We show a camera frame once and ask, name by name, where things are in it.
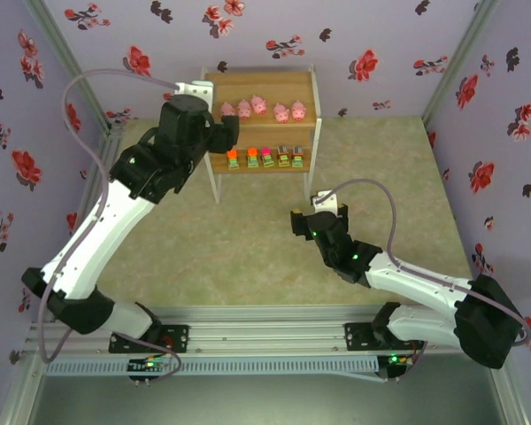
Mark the grey metal sheet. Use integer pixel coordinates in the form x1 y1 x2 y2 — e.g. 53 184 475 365
24 374 510 425

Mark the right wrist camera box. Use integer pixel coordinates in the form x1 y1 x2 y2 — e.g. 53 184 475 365
311 189 339 214

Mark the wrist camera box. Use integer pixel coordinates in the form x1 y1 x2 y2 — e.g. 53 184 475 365
175 79 217 107
311 189 339 214

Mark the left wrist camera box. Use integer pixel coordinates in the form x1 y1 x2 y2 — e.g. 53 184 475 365
175 79 217 107

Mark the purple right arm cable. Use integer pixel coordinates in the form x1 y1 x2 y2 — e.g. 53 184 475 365
313 178 531 351

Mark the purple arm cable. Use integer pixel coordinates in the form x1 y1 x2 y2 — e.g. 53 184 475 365
37 68 182 365
313 178 531 351

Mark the wooden shelf white frame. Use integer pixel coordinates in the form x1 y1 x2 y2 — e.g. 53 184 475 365
194 64 324 205

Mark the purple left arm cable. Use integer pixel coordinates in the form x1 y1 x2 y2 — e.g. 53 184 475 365
37 68 182 365

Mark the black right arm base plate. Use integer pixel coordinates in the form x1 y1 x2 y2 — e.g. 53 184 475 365
343 322 426 353

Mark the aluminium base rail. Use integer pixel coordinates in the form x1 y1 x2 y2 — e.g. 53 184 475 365
24 305 512 355

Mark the aluminium side rail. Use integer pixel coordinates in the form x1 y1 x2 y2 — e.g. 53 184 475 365
68 123 127 275

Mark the aluminium corner post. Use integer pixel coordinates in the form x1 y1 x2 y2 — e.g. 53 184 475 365
419 0 502 129
21 0 125 134

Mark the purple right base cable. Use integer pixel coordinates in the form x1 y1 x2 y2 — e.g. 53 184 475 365
382 340 428 383

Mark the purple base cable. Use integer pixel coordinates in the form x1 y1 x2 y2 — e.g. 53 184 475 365
112 336 182 384
382 340 428 383

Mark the white slotted cable duct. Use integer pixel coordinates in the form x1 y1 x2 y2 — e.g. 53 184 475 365
42 357 380 377

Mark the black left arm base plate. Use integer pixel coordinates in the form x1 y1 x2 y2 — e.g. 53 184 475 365
109 324 190 354

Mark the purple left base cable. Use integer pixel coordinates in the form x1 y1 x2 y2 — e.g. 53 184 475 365
112 336 182 384

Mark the aluminium frame bar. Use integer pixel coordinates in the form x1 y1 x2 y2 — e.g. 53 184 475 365
0 349 45 425
486 352 530 425

